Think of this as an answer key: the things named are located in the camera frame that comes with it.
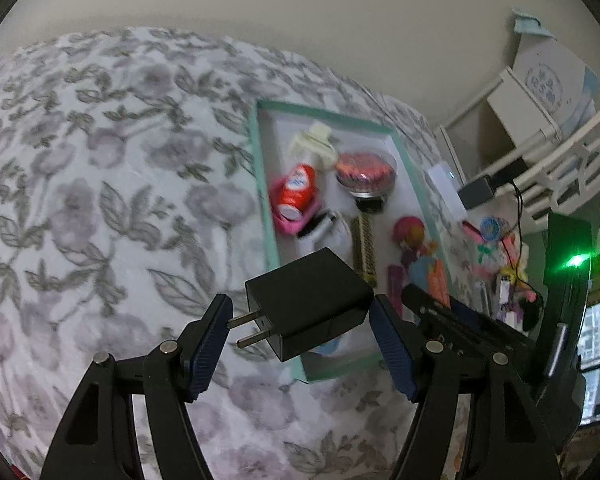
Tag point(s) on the black charger plug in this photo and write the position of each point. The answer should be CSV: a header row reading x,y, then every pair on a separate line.
x,y
305,305

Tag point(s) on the brown pink dog toy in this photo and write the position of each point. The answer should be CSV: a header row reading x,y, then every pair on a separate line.
x,y
410,235

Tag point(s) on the white power strip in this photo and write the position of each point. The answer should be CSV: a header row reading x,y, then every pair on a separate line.
x,y
445,185

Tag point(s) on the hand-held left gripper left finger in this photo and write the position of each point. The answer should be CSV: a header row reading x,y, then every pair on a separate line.
x,y
205,355

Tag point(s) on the white printed box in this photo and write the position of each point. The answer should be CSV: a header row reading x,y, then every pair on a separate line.
x,y
550,75

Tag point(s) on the purple lighter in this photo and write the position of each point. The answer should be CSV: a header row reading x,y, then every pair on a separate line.
x,y
396,282

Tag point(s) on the teal cardboard tray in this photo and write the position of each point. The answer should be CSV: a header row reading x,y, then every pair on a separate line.
x,y
365,135

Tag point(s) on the cream hair claw clip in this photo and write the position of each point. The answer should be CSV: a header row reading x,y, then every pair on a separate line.
x,y
312,145

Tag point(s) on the teal cloth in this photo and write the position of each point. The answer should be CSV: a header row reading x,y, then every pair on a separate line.
x,y
530,22

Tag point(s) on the white smart watch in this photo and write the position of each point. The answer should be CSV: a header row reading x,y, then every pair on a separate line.
x,y
337,237

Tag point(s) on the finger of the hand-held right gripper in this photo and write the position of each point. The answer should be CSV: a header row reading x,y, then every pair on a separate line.
x,y
480,340
472,316

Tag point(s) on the gold watch band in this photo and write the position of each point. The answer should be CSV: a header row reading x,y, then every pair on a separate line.
x,y
365,255

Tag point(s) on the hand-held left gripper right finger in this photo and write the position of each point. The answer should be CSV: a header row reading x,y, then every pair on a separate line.
x,y
395,355

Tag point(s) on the black round object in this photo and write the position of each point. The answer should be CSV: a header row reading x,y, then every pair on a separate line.
x,y
532,312

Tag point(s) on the white shelf unit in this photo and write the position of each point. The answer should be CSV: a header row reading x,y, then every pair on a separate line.
x,y
520,110

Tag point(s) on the grey power adapter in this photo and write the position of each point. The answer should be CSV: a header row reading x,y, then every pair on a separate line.
x,y
477,191

